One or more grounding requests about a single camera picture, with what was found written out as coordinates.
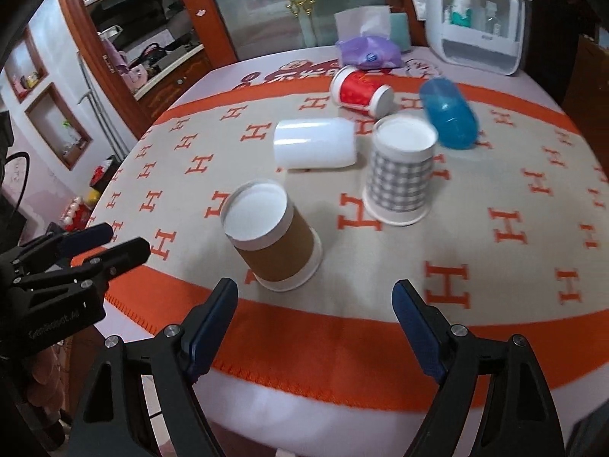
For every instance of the teal box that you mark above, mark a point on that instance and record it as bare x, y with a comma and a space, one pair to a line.
399, 31

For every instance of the red paper cup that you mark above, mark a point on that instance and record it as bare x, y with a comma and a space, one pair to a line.
357, 89

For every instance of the purple wet wipes pack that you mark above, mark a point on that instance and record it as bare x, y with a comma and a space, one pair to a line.
371, 53

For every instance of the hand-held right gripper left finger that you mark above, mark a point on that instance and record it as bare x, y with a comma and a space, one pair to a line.
215, 314

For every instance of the grey checkered paper cup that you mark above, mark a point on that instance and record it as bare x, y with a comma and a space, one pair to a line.
398, 176

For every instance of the vase with golden branches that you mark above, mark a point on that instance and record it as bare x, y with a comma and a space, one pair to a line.
302, 0

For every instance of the orange patterned blanket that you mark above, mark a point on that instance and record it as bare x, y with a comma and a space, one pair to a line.
476, 247

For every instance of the blue plastic cup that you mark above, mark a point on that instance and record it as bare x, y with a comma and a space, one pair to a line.
449, 112

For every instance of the white cosmetics organizer box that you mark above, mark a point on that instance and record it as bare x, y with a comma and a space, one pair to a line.
476, 24

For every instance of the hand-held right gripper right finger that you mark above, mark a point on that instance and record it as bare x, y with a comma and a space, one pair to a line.
418, 323

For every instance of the wooden cabinet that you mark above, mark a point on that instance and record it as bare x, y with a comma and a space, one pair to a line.
157, 33

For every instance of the pink bag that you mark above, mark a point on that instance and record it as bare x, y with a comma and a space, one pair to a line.
135, 76

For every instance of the white tissue box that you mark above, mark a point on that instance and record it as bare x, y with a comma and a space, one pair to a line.
361, 21

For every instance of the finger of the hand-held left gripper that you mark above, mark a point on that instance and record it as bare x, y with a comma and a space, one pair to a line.
126, 254
81, 240

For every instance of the brown sleeve paper cup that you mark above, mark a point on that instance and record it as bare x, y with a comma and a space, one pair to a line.
285, 247

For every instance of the white plastic cup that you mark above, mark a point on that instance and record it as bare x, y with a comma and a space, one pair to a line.
314, 145

